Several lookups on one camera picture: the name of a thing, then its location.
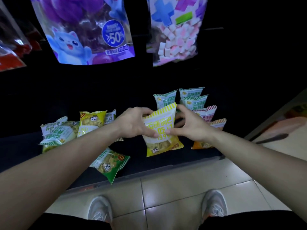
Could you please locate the person's right hand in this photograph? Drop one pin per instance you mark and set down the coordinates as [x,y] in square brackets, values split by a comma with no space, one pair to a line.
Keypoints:
[195,129]

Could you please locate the person's left hand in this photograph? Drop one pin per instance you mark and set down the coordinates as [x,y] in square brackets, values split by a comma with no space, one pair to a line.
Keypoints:
[130,124]

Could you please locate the person's left thumb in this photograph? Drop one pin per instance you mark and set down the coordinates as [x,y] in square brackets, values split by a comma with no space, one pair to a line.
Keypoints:
[150,131]

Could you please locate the person's right thumb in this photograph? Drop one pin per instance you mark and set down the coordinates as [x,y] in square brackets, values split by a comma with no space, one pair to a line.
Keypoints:
[174,132]

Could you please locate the yellow striped snack packet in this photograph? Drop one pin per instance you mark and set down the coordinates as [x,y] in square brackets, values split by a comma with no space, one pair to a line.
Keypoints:
[162,122]

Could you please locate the person's right forearm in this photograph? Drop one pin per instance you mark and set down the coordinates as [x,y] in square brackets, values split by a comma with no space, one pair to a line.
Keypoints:
[259,162]

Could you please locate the person's left forearm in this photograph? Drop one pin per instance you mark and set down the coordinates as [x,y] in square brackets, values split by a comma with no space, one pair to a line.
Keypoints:
[60,165]

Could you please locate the green striped snack packet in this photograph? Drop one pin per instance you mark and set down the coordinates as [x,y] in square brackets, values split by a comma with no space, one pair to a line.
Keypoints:
[58,135]
[110,164]
[190,91]
[165,100]
[195,102]

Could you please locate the black display shelf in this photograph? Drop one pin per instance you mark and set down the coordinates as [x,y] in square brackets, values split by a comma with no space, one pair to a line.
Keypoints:
[153,167]

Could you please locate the red striped snack packet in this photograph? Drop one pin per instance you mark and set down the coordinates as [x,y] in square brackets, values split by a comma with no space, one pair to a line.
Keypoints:
[206,113]

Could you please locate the orange striped snack packet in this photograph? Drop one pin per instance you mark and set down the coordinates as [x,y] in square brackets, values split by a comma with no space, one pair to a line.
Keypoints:
[218,123]

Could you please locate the person's right grey shoe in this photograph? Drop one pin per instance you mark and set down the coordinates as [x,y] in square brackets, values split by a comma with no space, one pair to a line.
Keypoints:
[214,204]

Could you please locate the person's grey shoe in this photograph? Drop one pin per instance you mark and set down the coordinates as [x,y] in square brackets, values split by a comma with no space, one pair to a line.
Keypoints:
[100,209]
[214,204]

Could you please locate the person's left grey shoe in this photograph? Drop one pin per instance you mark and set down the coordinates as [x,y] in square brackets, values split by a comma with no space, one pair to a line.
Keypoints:
[100,209]

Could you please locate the clear marshmallow bag colourful print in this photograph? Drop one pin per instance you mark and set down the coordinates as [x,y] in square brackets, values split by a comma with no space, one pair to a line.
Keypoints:
[176,31]

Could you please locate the person's black shorts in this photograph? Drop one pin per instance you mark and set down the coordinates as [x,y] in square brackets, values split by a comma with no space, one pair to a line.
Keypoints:
[72,223]

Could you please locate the purple candy bag with cat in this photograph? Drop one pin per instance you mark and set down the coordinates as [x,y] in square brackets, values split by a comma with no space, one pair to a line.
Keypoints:
[81,28]

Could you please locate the clear bag with red contents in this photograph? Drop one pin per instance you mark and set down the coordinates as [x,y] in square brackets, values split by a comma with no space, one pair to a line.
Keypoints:
[10,55]

